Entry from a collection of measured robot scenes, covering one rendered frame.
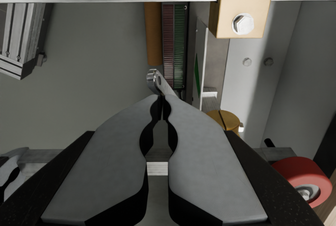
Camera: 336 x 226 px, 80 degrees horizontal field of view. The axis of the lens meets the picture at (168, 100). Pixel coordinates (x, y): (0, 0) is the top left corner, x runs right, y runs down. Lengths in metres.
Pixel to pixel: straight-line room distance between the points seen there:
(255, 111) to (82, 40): 0.93
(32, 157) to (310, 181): 0.40
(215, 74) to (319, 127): 0.21
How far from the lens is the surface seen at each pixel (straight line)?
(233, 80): 0.53
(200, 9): 0.39
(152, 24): 1.02
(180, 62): 0.40
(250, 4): 0.23
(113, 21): 1.13
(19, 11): 1.03
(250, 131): 0.63
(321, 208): 0.44
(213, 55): 0.41
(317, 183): 0.34
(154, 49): 1.04
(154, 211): 2.09
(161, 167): 0.33
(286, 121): 0.55
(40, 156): 0.39
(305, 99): 0.49
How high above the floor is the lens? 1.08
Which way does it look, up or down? 60 degrees down
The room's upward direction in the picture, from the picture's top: 180 degrees counter-clockwise
